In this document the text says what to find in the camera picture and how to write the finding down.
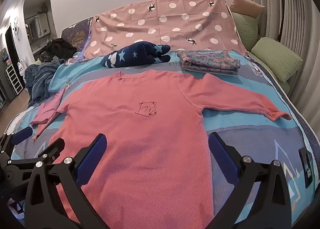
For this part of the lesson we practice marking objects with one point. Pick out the grey curtain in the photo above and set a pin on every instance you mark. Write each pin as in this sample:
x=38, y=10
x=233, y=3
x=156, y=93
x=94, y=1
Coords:
x=300, y=18

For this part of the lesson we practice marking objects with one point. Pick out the purple patterned headboard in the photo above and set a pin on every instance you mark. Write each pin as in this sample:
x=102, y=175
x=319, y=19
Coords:
x=75, y=33

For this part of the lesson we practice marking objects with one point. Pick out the folded floral garment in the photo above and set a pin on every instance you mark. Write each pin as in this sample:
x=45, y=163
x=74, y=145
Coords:
x=210, y=62

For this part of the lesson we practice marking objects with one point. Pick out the black phone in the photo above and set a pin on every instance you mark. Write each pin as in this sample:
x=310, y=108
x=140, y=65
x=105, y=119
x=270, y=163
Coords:
x=306, y=166

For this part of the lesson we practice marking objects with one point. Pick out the green pillow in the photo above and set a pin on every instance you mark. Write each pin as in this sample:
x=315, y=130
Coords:
x=246, y=30
x=275, y=56

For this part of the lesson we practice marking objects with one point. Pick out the blue patterned bed cover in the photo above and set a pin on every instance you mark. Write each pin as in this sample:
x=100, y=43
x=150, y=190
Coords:
x=250, y=123

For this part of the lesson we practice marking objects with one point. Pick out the dark blue blanket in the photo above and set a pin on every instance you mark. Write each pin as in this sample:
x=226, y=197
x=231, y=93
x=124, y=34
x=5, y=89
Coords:
x=40, y=78

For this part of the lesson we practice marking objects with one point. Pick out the navy star-print fleece garment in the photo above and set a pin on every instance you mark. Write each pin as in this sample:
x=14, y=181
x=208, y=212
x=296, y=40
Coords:
x=135, y=55

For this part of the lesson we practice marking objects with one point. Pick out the peach pillow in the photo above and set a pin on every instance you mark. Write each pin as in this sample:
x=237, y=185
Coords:
x=246, y=6

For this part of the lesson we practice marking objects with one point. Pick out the pink polka dot sheet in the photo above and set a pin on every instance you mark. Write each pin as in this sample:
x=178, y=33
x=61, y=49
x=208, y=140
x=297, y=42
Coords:
x=162, y=26

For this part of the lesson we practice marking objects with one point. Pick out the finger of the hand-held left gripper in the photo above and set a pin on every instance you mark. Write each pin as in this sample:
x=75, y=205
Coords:
x=53, y=147
x=22, y=133

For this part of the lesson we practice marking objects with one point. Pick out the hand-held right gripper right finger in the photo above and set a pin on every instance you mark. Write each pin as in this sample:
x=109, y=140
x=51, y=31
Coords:
x=222, y=153

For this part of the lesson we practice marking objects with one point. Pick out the white shelf rack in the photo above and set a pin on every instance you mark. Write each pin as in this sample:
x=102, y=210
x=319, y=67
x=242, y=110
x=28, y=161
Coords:
x=15, y=78

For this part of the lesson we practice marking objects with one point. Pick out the pink sweater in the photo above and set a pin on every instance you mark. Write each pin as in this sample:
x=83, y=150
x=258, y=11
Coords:
x=140, y=143

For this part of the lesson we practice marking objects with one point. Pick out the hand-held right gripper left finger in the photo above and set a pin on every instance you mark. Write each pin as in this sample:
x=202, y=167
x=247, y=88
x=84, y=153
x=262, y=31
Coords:
x=91, y=153

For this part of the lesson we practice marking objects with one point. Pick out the black clothes pile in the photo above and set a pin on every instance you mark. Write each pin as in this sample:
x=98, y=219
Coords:
x=58, y=47

